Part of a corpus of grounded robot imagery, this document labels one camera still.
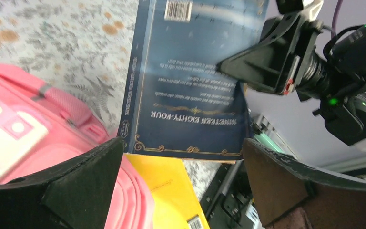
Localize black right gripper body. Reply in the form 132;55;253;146
260;13;330;101

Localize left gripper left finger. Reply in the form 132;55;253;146
0;137;123;229

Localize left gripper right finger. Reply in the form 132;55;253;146
242;138;366;229

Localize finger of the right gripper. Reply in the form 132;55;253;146
217;38;300;95

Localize pink student backpack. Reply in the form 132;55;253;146
0;63;154;229

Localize yellow notebook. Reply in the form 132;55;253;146
126;154;209;229

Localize dark blue book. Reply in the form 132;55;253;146
118;0;269;162

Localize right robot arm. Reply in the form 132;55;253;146
218;0;366;152

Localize floral table mat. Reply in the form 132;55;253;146
0;0;138;131

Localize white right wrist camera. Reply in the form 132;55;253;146
276;0;324;21

